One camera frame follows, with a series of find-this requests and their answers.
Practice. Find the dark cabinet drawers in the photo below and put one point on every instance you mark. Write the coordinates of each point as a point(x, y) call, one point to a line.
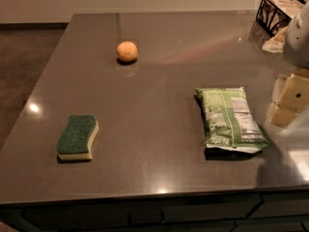
point(237, 212)

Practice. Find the green chip bag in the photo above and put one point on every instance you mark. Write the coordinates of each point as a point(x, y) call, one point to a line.
point(228, 121)

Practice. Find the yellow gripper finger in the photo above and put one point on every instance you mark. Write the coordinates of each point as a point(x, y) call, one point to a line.
point(280, 116)
point(295, 93)

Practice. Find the green and yellow sponge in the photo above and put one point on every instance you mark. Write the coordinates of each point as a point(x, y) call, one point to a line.
point(76, 140)

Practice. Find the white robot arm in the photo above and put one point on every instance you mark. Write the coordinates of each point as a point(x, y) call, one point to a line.
point(293, 42)

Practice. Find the orange fruit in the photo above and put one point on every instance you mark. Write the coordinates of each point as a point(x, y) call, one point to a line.
point(127, 51)

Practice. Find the black wire basket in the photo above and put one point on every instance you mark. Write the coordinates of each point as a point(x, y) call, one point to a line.
point(273, 15)

